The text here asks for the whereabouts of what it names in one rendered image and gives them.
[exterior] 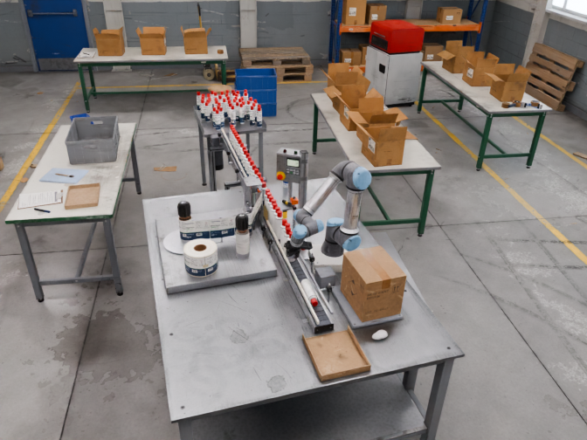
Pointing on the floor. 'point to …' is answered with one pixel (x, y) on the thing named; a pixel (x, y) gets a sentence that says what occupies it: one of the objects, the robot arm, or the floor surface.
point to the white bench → (108, 182)
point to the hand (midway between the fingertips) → (293, 256)
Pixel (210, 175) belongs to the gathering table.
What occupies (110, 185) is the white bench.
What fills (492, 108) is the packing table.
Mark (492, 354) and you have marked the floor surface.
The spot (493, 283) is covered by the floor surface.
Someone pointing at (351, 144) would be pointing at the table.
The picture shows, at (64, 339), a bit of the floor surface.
